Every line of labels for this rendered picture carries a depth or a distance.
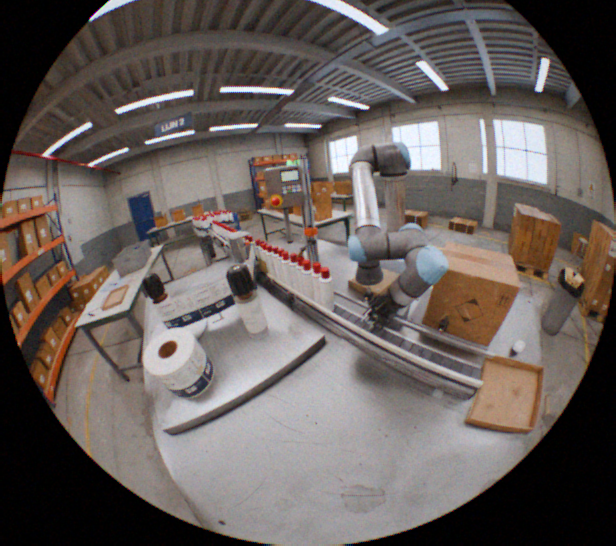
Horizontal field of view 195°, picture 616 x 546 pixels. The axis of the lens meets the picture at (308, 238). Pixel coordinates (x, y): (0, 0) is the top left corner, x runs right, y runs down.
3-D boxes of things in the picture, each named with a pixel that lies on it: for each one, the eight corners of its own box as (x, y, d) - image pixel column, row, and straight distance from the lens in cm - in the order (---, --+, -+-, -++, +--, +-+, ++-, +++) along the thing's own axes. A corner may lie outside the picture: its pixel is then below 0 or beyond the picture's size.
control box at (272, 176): (271, 207, 93) (265, 170, 92) (304, 202, 93) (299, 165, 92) (269, 210, 83) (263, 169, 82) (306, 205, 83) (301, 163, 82)
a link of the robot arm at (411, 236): (385, 223, 53) (391, 249, 44) (423, 220, 55) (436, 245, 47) (385, 244, 58) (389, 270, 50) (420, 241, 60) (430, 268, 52)
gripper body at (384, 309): (360, 314, 56) (381, 295, 47) (374, 299, 62) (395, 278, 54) (378, 332, 57) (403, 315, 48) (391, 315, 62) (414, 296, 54)
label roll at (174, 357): (223, 360, 73) (205, 334, 63) (197, 407, 68) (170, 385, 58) (185, 348, 86) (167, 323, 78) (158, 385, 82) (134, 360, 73)
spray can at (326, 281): (319, 309, 79) (314, 269, 67) (328, 303, 82) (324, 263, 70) (328, 315, 76) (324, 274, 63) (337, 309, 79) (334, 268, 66)
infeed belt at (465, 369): (236, 258, 158) (235, 253, 157) (245, 254, 160) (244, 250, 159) (470, 395, 72) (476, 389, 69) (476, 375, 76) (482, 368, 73)
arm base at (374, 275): (349, 279, 98) (347, 262, 93) (367, 267, 107) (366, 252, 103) (371, 289, 89) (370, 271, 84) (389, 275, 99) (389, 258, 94)
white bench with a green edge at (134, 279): (145, 297, 385) (126, 257, 363) (180, 285, 360) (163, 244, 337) (124, 385, 250) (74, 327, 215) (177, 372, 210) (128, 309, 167)
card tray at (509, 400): (464, 422, 69) (471, 418, 66) (484, 358, 83) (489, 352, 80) (527, 433, 85) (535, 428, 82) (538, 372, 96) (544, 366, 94)
